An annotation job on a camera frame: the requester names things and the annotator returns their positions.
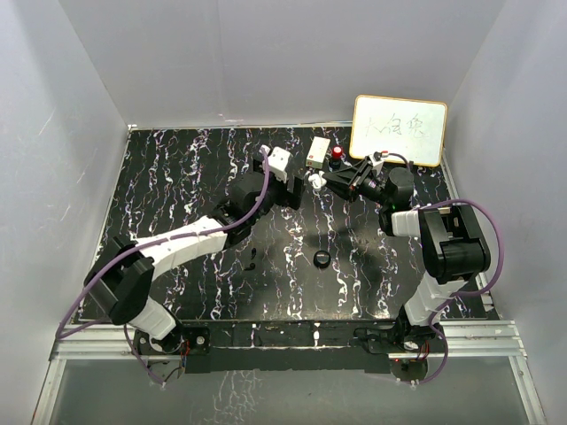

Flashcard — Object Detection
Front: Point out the green white cardboard box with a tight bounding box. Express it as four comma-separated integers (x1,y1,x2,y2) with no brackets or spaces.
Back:
306,136,330,169

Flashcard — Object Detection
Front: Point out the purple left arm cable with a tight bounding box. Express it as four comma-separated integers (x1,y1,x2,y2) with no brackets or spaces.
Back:
57,145,271,389

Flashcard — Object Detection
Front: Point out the red capped small bottle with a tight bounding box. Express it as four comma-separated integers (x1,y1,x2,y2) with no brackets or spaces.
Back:
329,146,343,168

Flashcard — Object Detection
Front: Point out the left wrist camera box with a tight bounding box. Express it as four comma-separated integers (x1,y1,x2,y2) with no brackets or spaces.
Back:
260,144,292,183

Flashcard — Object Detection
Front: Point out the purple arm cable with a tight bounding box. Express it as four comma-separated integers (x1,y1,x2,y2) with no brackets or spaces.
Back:
57,145,271,389
376,151,506,389

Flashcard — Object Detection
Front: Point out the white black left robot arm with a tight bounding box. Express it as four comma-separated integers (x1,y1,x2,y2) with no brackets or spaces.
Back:
84,146,305,353

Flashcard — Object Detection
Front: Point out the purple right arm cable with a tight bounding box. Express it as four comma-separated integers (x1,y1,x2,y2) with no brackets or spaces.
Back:
376,151,506,389

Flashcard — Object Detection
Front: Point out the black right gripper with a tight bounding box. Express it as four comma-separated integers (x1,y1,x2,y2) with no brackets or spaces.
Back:
322,160,392,208

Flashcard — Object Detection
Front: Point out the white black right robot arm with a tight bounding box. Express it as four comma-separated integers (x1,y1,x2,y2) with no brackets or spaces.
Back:
308,153,491,354

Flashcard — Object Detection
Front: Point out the black round earbud case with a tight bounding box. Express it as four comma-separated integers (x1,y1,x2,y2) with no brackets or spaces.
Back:
313,250,331,269

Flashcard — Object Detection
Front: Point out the white earbud charging case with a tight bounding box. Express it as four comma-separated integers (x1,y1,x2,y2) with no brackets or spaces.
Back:
307,173,327,191

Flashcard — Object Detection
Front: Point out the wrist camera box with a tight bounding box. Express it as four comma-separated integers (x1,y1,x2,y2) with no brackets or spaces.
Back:
366,151,389,174
260,144,292,183

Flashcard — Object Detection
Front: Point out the aluminium frame rail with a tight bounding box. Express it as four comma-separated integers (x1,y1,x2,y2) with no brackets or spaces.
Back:
33,321,547,424

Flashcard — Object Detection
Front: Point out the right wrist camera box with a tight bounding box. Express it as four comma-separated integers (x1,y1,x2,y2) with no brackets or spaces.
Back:
366,151,389,174

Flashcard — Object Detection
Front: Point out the yellow framed whiteboard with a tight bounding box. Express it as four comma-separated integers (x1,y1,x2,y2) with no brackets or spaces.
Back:
349,95,448,167

